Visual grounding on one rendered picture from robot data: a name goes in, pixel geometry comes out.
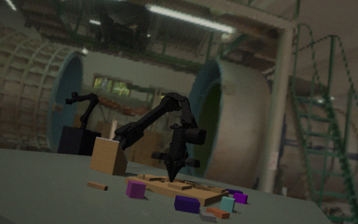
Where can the orange-brown flat bar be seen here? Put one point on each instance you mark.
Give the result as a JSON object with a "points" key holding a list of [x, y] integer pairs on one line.
{"points": [[218, 213]]}

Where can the small orange-brown bar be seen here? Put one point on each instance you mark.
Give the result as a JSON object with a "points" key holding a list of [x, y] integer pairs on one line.
{"points": [[97, 186]]}

